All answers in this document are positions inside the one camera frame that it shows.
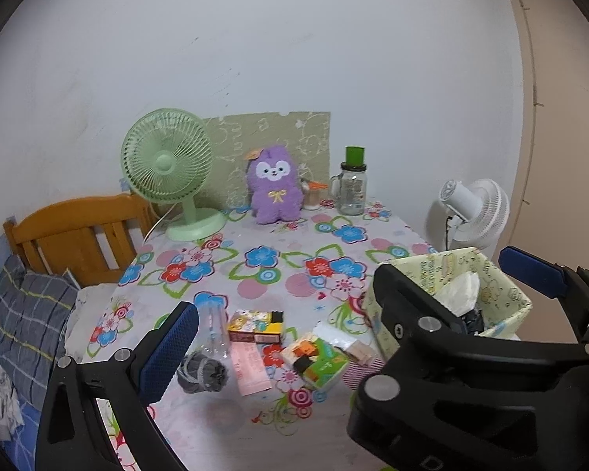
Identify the white tissue paper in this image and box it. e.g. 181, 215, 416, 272
434, 272, 482, 316

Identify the black plastic bag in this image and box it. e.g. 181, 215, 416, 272
464, 304, 488, 335

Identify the wooden bed headboard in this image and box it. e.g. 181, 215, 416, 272
2, 194, 158, 288

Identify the patterned storage box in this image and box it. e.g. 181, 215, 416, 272
362, 246, 533, 369

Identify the crumpled white cloth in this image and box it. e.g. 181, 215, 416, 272
0, 363, 25, 441

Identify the yellow cartoon carton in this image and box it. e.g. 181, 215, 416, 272
227, 310, 285, 344

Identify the green desk fan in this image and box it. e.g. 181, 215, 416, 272
121, 107, 227, 242

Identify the white standing fan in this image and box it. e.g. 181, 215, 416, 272
424, 178, 510, 254

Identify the pink paper packet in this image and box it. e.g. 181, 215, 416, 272
230, 342, 272, 397

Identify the blue bed sheet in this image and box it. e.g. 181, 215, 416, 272
0, 392, 47, 471

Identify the grey plaid pillow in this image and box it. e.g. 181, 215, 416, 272
0, 254, 79, 405

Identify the clear plastic bottle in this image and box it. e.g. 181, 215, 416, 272
196, 304, 231, 360

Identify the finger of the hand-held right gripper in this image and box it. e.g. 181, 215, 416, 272
499, 245, 589, 355
372, 264, 469, 378

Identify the floral tablecloth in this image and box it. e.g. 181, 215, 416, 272
64, 200, 440, 471

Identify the white plastic packet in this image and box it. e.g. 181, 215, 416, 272
313, 322, 386, 368

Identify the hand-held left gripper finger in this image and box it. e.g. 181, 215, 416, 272
34, 301, 200, 471

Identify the patterned cardboard panel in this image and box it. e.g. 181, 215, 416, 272
203, 112, 332, 209

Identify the beige door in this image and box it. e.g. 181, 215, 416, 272
499, 0, 589, 317

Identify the purple plush toy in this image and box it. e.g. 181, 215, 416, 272
245, 144, 306, 226

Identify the white fan cable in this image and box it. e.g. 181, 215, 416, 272
144, 203, 178, 242

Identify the green orange snack packet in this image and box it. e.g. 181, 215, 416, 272
280, 334, 350, 392

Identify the glass handled jar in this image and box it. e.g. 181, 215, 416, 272
330, 162, 369, 215

